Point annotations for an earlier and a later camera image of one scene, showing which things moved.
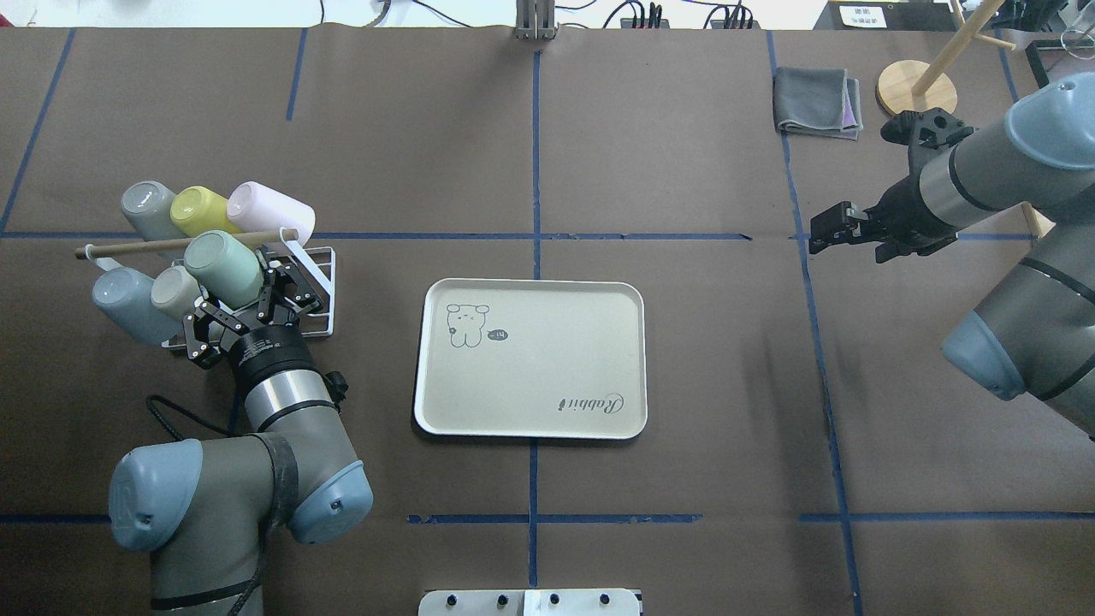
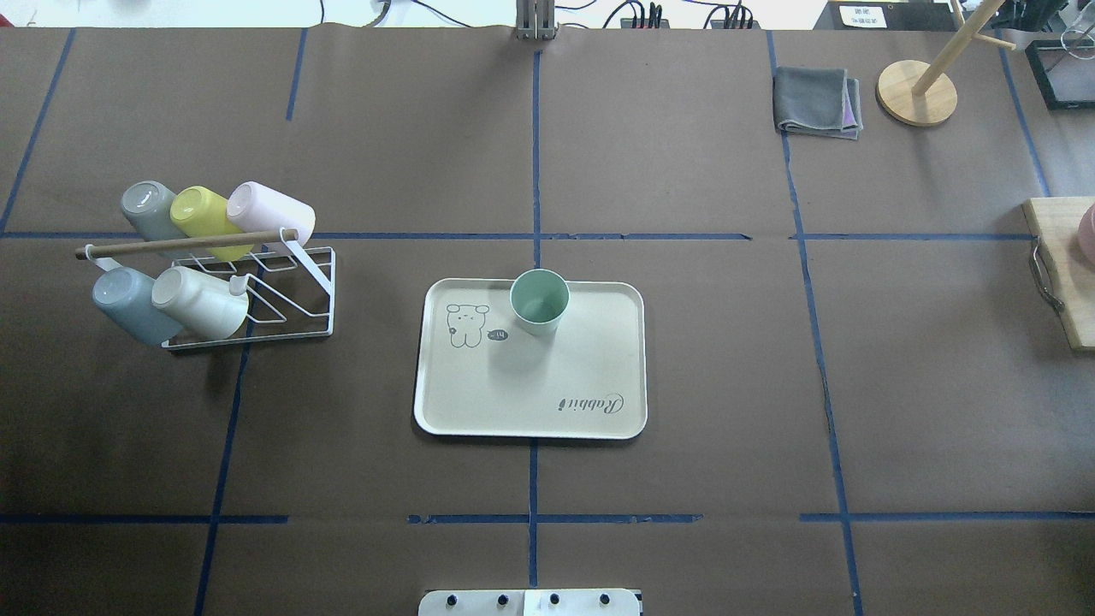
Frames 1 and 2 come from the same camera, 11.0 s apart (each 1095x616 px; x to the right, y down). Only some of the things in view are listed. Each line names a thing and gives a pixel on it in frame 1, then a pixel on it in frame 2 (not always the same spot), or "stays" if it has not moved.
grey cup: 147,205 stays
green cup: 226,267 -> 538,299
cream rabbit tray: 532,358 stays
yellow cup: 195,210 stays
